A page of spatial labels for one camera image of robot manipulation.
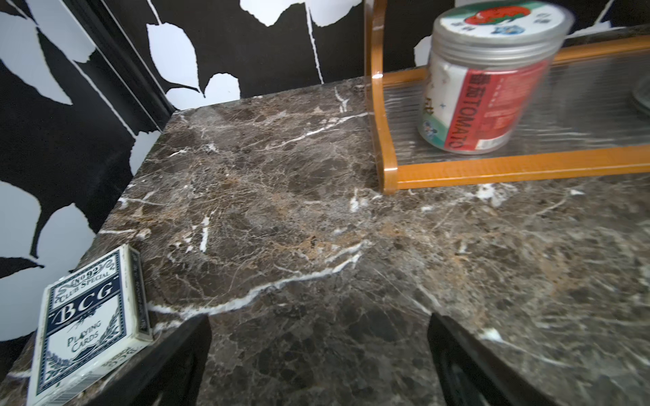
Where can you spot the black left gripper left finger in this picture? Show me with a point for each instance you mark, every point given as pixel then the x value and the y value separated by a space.
pixel 170 375

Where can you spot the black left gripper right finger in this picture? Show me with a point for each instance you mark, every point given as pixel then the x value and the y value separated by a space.
pixel 471 374

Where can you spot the orange three-tier shelf rack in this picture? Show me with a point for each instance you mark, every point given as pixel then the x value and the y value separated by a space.
pixel 578 115

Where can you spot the red tomato seed jar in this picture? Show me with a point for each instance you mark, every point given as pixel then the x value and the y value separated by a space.
pixel 486 61

